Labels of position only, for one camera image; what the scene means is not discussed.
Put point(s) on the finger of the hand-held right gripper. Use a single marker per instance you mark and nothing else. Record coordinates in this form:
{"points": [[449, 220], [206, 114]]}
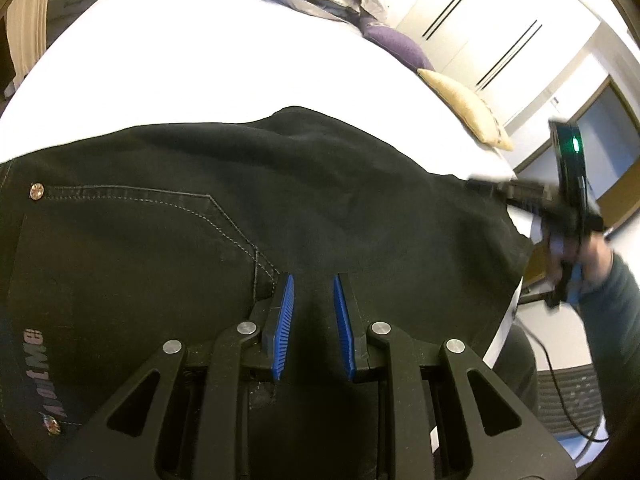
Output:
{"points": [[520, 192]]}

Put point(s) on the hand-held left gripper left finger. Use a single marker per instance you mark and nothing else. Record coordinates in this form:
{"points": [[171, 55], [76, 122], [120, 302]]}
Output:
{"points": [[281, 327]]}

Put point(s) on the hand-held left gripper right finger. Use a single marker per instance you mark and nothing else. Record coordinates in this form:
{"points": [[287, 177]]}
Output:
{"points": [[344, 327]]}

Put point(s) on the black pants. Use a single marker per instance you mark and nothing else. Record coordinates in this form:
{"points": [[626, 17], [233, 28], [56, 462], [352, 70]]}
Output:
{"points": [[210, 200]]}

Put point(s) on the person's right forearm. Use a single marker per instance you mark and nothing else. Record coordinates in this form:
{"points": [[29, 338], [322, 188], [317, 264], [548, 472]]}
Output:
{"points": [[617, 350]]}

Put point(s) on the person's right hand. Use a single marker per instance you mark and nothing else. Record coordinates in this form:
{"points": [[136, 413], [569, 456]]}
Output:
{"points": [[597, 265]]}

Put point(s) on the wooden framed door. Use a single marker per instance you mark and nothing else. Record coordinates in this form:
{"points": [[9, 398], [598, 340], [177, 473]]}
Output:
{"points": [[617, 160]]}

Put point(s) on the beige pillow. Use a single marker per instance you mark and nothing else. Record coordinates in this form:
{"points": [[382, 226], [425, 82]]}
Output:
{"points": [[470, 107]]}

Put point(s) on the white wardrobe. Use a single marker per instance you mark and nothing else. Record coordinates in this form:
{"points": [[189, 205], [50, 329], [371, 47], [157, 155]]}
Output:
{"points": [[475, 15]]}

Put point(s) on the purple pillow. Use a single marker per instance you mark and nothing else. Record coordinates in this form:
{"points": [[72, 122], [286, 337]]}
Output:
{"points": [[395, 45]]}

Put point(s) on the grey floor mat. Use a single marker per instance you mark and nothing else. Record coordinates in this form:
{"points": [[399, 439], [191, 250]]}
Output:
{"points": [[575, 395]]}

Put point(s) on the bed with white sheet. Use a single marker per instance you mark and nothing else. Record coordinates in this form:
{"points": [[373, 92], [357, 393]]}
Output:
{"points": [[200, 60]]}

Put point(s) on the beige curtain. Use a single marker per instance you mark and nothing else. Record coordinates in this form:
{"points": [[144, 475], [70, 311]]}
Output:
{"points": [[35, 15]]}

